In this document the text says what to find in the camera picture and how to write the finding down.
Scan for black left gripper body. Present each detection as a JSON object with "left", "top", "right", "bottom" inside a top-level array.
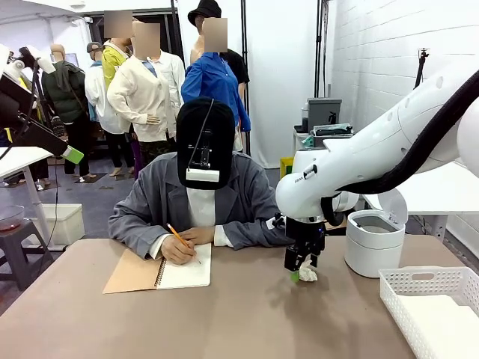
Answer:
[{"left": 0, "top": 73, "right": 38, "bottom": 129}]

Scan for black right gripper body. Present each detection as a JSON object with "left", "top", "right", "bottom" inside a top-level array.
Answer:
[{"left": 284, "top": 217, "right": 326, "bottom": 260}]

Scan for torn white notebook paper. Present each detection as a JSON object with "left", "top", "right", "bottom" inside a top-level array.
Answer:
[{"left": 297, "top": 259, "right": 319, "bottom": 283}]

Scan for spiral notebook brown cover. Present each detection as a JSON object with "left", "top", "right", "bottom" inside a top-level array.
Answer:
[{"left": 102, "top": 242, "right": 213, "bottom": 295}]

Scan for yellow pencil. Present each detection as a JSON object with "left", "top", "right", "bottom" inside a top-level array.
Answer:
[{"left": 165, "top": 223, "right": 202, "bottom": 265}]

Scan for person's left forearm gray sleeve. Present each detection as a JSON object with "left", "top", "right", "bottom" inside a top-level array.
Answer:
[{"left": 213, "top": 218, "right": 291, "bottom": 251}]

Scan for person's left hand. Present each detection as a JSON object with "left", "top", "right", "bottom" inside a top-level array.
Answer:
[{"left": 179, "top": 227, "right": 216, "bottom": 245}]

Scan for person's right hand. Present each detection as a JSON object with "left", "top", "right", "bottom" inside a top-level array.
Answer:
[{"left": 162, "top": 234, "right": 198, "bottom": 266}]

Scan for white desk with leg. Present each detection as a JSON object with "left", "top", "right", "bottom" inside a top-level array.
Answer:
[{"left": 0, "top": 146, "right": 54, "bottom": 250}]

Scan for white round trash bin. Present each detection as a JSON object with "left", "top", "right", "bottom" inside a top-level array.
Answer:
[{"left": 344, "top": 186, "right": 409, "bottom": 279}]

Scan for mannequin gray cap white shirt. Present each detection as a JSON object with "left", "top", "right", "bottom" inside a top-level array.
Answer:
[{"left": 84, "top": 41, "right": 135, "bottom": 177}]

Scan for yellow bag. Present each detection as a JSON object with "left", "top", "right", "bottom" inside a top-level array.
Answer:
[{"left": 280, "top": 156, "right": 296, "bottom": 181}]

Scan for white storage bin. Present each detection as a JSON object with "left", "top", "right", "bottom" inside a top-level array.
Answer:
[{"left": 28, "top": 203, "right": 86, "bottom": 247}]

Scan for clear bowl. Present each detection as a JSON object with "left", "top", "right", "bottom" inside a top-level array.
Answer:
[{"left": 0, "top": 204, "right": 25, "bottom": 233}]

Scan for small white side table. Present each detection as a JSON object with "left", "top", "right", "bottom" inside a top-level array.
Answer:
[{"left": 293, "top": 129, "right": 327, "bottom": 153}]

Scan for mannequin yellow shirt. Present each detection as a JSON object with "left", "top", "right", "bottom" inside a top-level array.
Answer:
[{"left": 100, "top": 10, "right": 132, "bottom": 90}]

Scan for mannequin cream cardigan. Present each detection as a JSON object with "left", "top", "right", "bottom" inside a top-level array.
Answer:
[{"left": 107, "top": 22, "right": 179, "bottom": 180}]

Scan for gray stool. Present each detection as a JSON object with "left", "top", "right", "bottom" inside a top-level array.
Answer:
[{"left": 0, "top": 219, "right": 55, "bottom": 292}]

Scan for gray tray with items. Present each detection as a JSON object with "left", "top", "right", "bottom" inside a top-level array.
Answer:
[{"left": 311, "top": 123, "right": 355, "bottom": 149}]

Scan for white perforated plastic basket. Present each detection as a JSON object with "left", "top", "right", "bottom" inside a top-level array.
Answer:
[{"left": 378, "top": 266, "right": 479, "bottom": 359}]

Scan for black cap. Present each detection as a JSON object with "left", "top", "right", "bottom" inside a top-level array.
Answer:
[{"left": 175, "top": 96, "right": 237, "bottom": 191}]

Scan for gray box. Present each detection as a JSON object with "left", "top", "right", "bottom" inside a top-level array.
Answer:
[{"left": 306, "top": 97, "right": 343, "bottom": 132}]

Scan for person's torso gray jacket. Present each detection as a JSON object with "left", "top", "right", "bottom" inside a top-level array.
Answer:
[{"left": 112, "top": 151, "right": 281, "bottom": 240}]

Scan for large white desk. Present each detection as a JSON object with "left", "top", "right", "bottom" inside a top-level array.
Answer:
[{"left": 322, "top": 137, "right": 479, "bottom": 240}]

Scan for mannequin white button shirt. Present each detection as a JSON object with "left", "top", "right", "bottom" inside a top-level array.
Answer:
[{"left": 149, "top": 50, "right": 192, "bottom": 139}]

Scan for white paper stack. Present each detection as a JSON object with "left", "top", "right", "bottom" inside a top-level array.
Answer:
[{"left": 395, "top": 294, "right": 479, "bottom": 359}]

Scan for black slanted pole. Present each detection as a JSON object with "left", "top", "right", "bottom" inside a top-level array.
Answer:
[{"left": 170, "top": 0, "right": 187, "bottom": 70}]

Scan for mannequin blue shirt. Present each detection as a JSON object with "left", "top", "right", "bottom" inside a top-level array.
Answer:
[{"left": 180, "top": 17, "right": 252, "bottom": 153}]

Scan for mannequin black t-shirt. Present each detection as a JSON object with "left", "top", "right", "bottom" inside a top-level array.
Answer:
[{"left": 189, "top": 25, "right": 251, "bottom": 113}]

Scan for black light stand poles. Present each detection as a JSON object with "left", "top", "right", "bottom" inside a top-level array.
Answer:
[{"left": 313, "top": 0, "right": 332, "bottom": 99}]

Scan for black bucket hat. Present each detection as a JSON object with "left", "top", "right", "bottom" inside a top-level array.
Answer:
[{"left": 187, "top": 0, "right": 223, "bottom": 27}]

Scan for black backdrop stand pole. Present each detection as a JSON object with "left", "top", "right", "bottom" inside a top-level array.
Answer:
[{"left": 240, "top": 0, "right": 253, "bottom": 168}]

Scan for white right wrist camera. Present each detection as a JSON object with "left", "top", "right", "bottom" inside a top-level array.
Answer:
[{"left": 266, "top": 212, "right": 287, "bottom": 230}]

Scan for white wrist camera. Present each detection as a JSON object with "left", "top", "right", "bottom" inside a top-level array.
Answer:
[
  {"left": 266, "top": 212, "right": 287, "bottom": 230},
  {"left": 7, "top": 46, "right": 57, "bottom": 80}
]

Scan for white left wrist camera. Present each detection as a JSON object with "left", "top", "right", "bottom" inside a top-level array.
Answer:
[{"left": 7, "top": 46, "right": 57, "bottom": 80}]

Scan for thin black hanging cable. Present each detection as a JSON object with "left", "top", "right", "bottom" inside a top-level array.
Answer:
[{"left": 53, "top": 160, "right": 61, "bottom": 244}]

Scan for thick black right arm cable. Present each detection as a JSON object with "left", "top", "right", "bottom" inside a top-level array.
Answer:
[{"left": 320, "top": 80, "right": 479, "bottom": 227}]

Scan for black tripod with camera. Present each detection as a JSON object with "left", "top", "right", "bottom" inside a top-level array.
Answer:
[{"left": 412, "top": 47, "right": 431, "bottom": 90}]

